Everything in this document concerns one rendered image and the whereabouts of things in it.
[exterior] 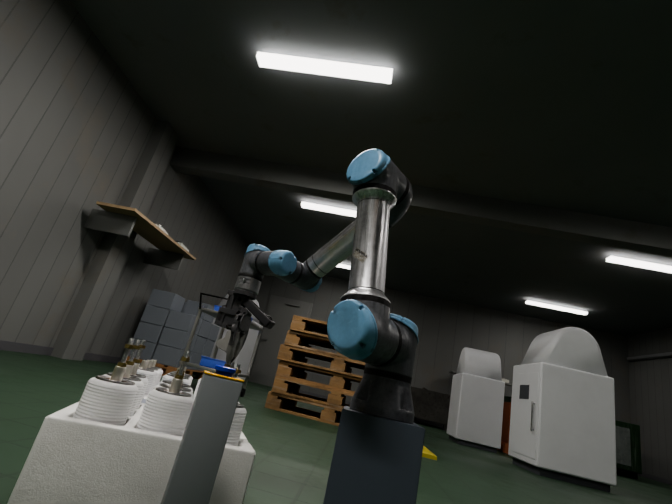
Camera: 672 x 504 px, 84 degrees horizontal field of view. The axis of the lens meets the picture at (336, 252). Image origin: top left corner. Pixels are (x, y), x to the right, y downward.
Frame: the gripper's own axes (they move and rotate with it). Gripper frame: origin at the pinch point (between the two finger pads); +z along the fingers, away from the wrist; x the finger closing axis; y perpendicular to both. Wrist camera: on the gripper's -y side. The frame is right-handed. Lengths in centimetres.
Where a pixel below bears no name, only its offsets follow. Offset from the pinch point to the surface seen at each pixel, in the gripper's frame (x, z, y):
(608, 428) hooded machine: -312, -19, -240
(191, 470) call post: 40.8, 18.5, -17.3
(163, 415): 30.6, 13.6, -3.1
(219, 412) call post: 40.0, 9.2, -18.7
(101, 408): 36.3, 14.4, 6.7
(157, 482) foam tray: 31.7, 24.5, -7.1
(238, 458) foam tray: 24.8, 18.4, -18.9
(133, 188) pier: -236, -163, 290
